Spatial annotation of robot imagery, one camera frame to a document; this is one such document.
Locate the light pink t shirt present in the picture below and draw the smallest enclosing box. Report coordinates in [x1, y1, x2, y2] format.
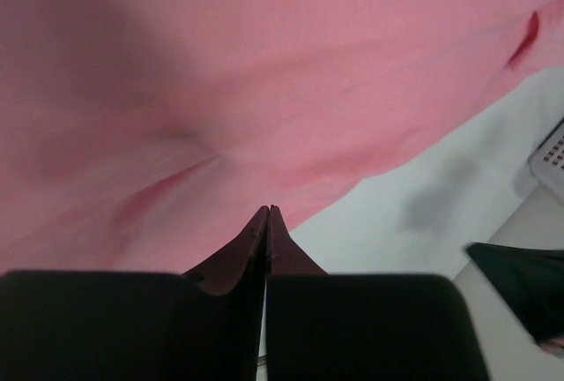
[1, 0, 563, 272]

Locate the white plastic basket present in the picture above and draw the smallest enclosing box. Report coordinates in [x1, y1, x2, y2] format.
[512, 119, 563, 205]

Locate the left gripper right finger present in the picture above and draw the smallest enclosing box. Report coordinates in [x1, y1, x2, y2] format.
[265, 206, 489, 380]

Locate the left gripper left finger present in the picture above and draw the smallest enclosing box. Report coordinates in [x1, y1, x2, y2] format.
[1, 207, 268, 380]

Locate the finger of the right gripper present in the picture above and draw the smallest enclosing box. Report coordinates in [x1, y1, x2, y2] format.
[465, 243, 563, 346]

